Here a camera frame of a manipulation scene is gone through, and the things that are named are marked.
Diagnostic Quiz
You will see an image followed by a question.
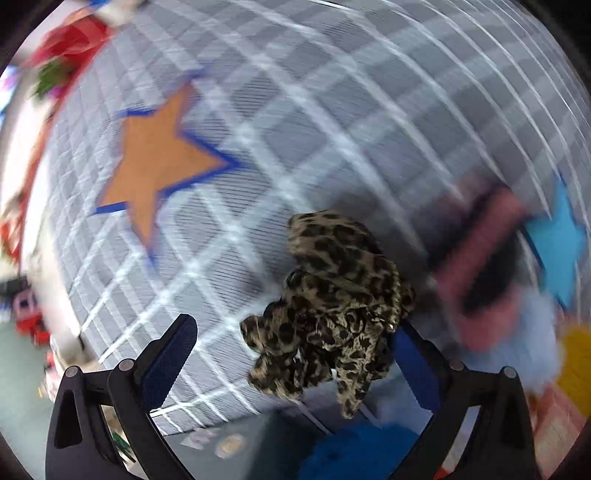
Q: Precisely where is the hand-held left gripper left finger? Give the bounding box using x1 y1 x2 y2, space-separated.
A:
45 314 199 480

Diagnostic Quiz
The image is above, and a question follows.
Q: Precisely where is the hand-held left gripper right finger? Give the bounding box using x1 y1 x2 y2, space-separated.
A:
390 318 542 480

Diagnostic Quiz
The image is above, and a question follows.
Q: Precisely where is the leopard print scrunchie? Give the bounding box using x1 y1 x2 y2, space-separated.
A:
240 210 416 418

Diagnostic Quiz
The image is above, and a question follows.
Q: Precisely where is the dark grey storage box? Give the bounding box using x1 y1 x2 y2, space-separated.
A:
152 378 435 480

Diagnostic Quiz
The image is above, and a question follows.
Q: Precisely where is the blue crumpled cloth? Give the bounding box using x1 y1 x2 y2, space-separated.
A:
298 422 437 480

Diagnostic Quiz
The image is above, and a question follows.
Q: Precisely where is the light blue fluffy scrunchie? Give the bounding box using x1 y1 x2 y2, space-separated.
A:
466 286 566 398

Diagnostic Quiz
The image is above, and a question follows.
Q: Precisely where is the black and pink scrunchie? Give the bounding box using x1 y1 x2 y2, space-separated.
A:
429 185 532 352

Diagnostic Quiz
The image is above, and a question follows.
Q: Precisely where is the red patterned cardboard box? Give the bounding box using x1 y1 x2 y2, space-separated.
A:
526 388 587 480

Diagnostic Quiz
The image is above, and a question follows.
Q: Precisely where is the red long cabinet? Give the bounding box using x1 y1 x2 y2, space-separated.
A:
0 92 61 264

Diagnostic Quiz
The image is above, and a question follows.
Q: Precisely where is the grey checked star blanket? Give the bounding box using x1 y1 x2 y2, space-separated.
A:
46 0 591 425

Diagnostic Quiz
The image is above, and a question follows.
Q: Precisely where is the green potted plant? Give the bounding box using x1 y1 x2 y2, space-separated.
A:
30 60 79 97

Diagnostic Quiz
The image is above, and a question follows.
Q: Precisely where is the red flower bag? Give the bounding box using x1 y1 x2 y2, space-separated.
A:
28 14 116 75

